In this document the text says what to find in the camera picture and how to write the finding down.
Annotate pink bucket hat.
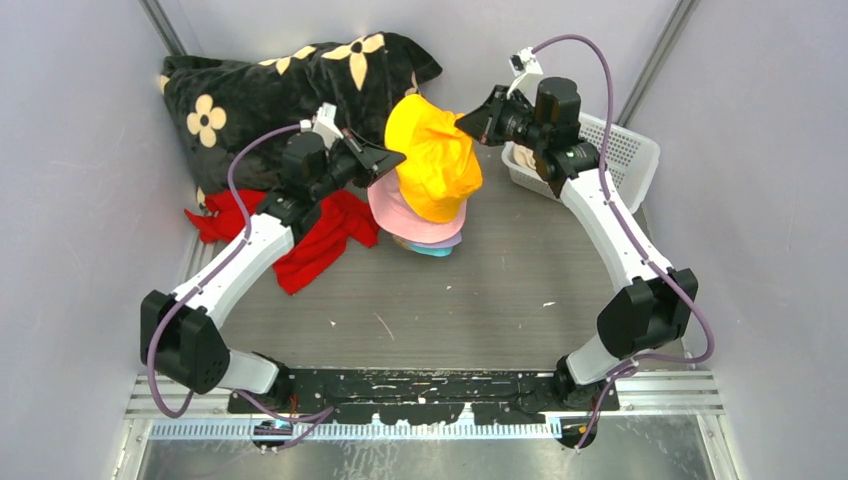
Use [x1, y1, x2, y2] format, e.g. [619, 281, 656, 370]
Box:
[366, 171, 467, 244]

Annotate black floral plush pillow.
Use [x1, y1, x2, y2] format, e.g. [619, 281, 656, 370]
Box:
[159, 32, 443, 195]

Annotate red cloth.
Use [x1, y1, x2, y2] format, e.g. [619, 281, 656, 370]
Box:
[184, 191, 380, 295]

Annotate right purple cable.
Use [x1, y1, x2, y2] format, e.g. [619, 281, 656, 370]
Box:
[531, 34, 717, 452]

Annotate beige bucket hat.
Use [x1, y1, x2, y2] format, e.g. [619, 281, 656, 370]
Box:
[512, 144, 536, 173]

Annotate wooden hat stand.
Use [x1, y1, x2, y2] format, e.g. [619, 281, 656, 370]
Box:
[393, 237, 411, 251]

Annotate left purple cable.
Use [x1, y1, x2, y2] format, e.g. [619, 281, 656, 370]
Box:
[145, 123, 334, 454]

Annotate turquoise bucket hat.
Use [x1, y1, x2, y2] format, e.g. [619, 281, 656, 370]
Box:
[406, 242, 454, 258]

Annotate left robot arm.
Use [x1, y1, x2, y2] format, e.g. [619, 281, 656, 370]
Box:
[140, 127, 405, 400]

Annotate purple cable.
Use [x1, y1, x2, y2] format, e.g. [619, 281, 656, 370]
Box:
[145, 123, 334, 454]
[531, 34, 717, 452]

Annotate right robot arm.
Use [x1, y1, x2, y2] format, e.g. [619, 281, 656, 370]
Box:
[455, 77, 698, 405]

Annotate yellow bucket hat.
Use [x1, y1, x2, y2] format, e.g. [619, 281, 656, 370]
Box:
[384, 94, 483, 224]

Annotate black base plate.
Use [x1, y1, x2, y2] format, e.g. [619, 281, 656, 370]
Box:
[258, 368, 620, 426]

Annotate white plastic basket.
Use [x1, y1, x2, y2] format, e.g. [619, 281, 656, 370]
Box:
[501, 124, 661, 214]

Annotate aluminium rail frame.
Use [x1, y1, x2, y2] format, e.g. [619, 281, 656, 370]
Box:
[124, 371, 724, 449]

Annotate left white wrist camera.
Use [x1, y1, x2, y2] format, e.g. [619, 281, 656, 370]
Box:
[299, 103, 344, 149]

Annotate lavender bucket hat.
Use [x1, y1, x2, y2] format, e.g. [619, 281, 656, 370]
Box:
[416, 231, 462, 248]

